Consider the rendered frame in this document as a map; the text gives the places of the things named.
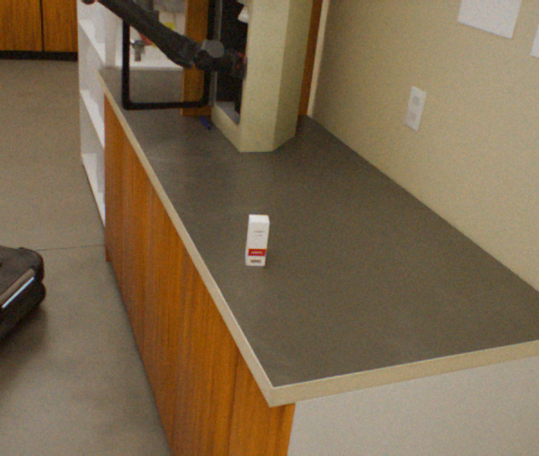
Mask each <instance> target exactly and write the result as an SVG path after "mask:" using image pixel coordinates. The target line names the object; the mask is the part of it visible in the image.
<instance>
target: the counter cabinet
mask: <svg viewBox="0 0 539 456"><path fill-rule="evenodd" d="M104 163H105V261H111V262H112V265H113V269H114V272H115V274H116V277H117V280H118V285H119V288H120V291H121V294H122V297H123V300H124V302H125V306H126V309H127V312H128V316H129V319H130V323H131V326H132V328H133V331H134V334H135V337H136V340H137V345H138V348H139V351H140V354H141V356H142V360H143V363H144V366H145V369H146V371H147V376H148V380H149V383H150V385H151V388H152V391H153V394H154V397H155V400H156V405H157V408H158V411H159V414H160V417H161V420H162V423H163V425H164V428H165V434H166V437H167V439H168V442H169V445H170V448H171V451H172V454H173V456H539V356H534V357H529V358H525V359H519V360H515V361H510V362H505V363H500V364H495V365H491V366H482V367H477V368H472V369H468V370H463V371H458V372H453V373H448V374H444V375H435V376H430V377H425V378H421V379H415V380H411V381H406V382H401V383H396V384H391V385H383V386H378V387H373V388H368V389H364V390H359V391H353V392H349V393H344V394H336V395H330V396H326V397H321V398H317V399H311V400H306V401H302V402H297V403H293V404H283V405H279V406H274V407H269V405H268V403H267V401H266V399H265V397H264V395H263V393H262V392H261V390H260V388H259V386H258V384H257V382H256V380H255V378H254V376H253V375H252V373H251V371H250V369H249V367H248V365H247V363H246V361H245V359H244V358H243V356H242V354H241V351H240V350H239V348H238V346H237V344H236V342H235V341H234V339H233V337H232V334H231V332H230V330H229V329H228V327H227V325H226V324H225V322H224V320H223V318H222V315H221V313H220V311H219V310H218V308H217V306H216V305H215V303H214V301H213V298H212V296H211V294H210V292H209V290H208V289H207V288H206V286H205V284H204V282H203V279H202V277H201V275H200V273H199V271H198V270H197V269H196V267H195V265H194V262H193V260H192V258H191V256H190V254H189V253H188V251H187V250H186V248H185V246H184V243H183V241H182V239H181V237H180V236H179V234H178V232H177V230H176V229H175V226H174V224H173V222H172V220H171V219H170V217H169V215H168V213H167V211H166V209H165V207H164V205H163V203H162V202H161V200H160V198H159V196H158V194H157V192H156V190H155V188H154V186H153V185H152V183H151V181H150V179H149V177H148V175H147V172H146V170H145V169H144V168H143V166H142V164H141V162H140V160H139V158H138V156H137V153H136V151H135V149H134V148H133V147H132V145H131V143H130V141H129V139H128V136H127V134H126V132H125V131H124V129H123V128H122V126H121V124H120V122H119V120H118V117H117V115H116V114H115V112H114V110H113V108H112V107H111V105H110V103H109V100H108V98H107V96H106V95H105V93H104Z"/></svg>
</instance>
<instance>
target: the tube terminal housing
mask: <svg viewBox="0 0 539 456"><path fill-rule="evenodd" d="M235 1H237V2H239V3H241V4H243V5H246V6H248V8H249V24H248V34H247V44H246V54H245V56H247V57H248V66H247V76H246V81H245V80H243V85H242V95H241V115H240V124H239V126H237V125H236V124H235V123H234V122H233V121H232V120H231V119H230V118H229V117H228V116H227V115H226V114H225V113H224V112H223V111H222V110H221V109H220V108H219V107H218V106H217V105H216V103H215V93H214V105H213V106H212V115H211V121H212V122H213V123H214V124H215V126H216V127H217V128H218V129H219V130H220V131H221V132H222V133H223V135H224V136H225V137H227V138H228V139H229V140H230V141H231V143H232V144H233V145H234V146H235V147H236V148H237V149H238V150H239V152H240V153H241V152H268V151H273V150H275V149H276V148H278V147H280V146H281V145H282V144H284V143H285V142H287V141H288V140H290V139H291V138H293V137H294V136H295V134H296V127H297V120H298V107H299V100H300V93H301V86H302V80H303V72H304V66H305V59H306V51H307V38H308V32H309V25H310V18H311V11H312V4H313V0H235Z"/></svg>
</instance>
